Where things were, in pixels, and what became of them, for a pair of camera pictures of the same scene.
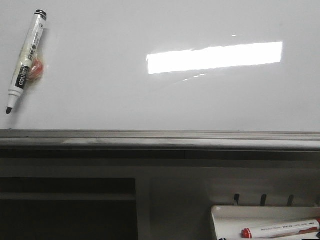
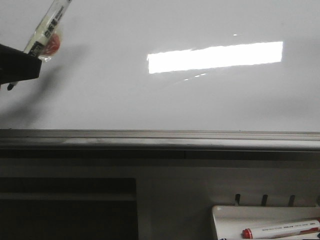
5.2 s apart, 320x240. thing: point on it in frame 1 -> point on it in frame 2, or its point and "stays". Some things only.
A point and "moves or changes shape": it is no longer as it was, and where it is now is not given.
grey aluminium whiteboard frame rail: [158, 144] stays
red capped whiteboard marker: [297, 228] stays
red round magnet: [36, 71] moves or changes shape
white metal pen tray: [229, 221] stays
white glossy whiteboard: [165, 65] stays
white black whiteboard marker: [29, 56] -> [40, 40]
